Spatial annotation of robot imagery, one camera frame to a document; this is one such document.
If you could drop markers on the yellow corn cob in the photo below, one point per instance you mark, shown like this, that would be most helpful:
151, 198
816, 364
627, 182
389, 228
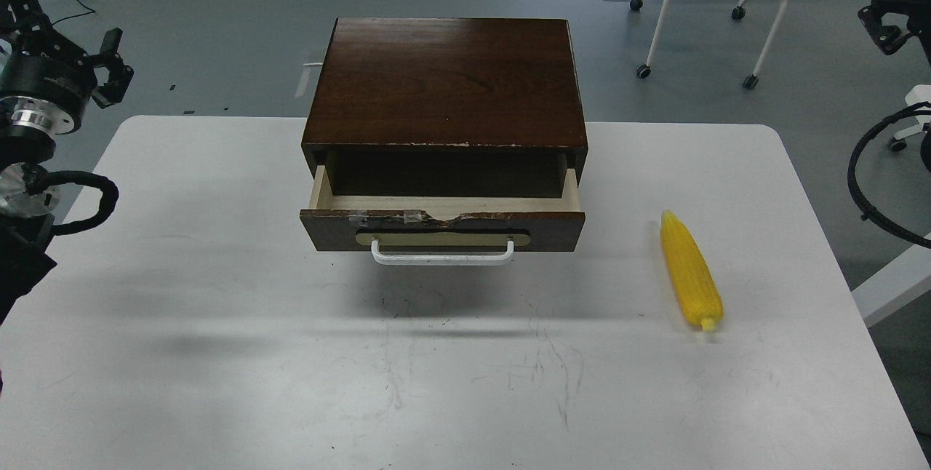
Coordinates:
691, 278

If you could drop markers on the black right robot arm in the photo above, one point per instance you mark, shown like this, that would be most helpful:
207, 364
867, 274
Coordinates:
890, 24

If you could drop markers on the wooden drawer with brown front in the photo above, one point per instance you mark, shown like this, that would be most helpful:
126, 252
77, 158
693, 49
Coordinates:
416, 223

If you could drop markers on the white table leg bar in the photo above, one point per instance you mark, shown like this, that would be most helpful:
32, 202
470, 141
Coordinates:
901, 281

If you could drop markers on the dark brown wooden cabinet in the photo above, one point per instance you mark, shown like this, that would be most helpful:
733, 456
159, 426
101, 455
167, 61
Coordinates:
471, 84

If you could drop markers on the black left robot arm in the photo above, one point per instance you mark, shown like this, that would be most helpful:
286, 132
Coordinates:
47, 83

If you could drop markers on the white drawer handle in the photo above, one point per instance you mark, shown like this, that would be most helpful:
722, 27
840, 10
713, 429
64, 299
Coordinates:
440, 259

